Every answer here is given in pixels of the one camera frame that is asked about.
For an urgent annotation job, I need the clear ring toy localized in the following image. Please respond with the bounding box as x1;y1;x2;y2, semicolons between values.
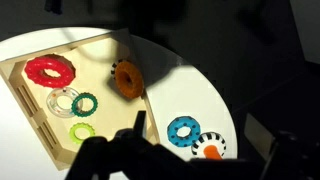
46;87;79;118

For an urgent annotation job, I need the wooden tray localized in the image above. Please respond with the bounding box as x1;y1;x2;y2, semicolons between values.
0;30;150;171

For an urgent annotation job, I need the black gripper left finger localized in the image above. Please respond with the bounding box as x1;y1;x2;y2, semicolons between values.
65;136;110;180

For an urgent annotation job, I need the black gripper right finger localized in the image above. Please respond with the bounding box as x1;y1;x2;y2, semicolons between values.
259;131;320;180

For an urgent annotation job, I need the blue dotted ring toy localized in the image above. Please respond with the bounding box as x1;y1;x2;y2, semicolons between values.
167;116;201;147

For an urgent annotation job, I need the orange ring toy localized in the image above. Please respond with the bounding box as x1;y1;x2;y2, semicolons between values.
114;61;144;99

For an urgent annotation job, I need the black white striped ring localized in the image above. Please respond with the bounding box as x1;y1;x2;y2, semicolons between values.
110;59;125;80

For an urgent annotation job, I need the dark green ring toy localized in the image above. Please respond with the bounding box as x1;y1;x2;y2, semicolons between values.
71;92;98;117

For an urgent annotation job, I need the orange peg striped base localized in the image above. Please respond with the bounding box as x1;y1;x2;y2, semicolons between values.
191;132;227;160

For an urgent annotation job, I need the red ring toy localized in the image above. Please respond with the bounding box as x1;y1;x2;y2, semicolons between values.
24;54;76;88

